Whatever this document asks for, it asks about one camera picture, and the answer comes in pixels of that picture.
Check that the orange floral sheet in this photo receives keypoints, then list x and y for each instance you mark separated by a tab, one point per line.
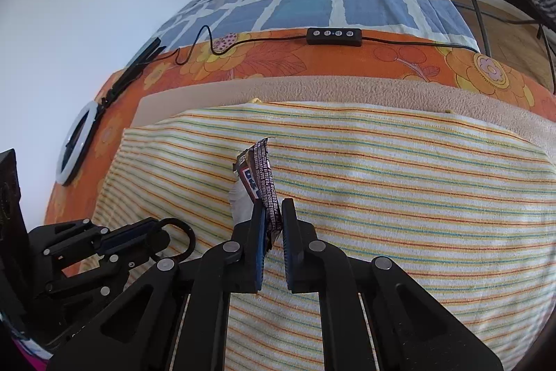
282	60

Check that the dark snack wrapper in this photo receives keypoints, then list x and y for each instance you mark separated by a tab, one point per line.
260	179

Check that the beige fleece blanket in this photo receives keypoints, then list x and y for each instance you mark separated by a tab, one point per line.
347	90

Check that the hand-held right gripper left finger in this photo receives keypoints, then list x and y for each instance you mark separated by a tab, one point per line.
260	251

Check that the black inline controller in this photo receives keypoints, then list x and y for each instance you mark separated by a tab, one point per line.
334	37

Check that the pink cloth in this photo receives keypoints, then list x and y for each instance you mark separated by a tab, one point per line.
32	351

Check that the striped clothing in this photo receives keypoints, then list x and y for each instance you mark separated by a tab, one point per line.
541	1

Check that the striped towel blanket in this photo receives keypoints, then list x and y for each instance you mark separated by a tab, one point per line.
412	201

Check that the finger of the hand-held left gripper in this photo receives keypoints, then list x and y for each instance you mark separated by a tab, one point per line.
74	234
100	271

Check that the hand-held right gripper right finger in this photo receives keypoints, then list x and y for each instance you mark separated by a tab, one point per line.
289	253

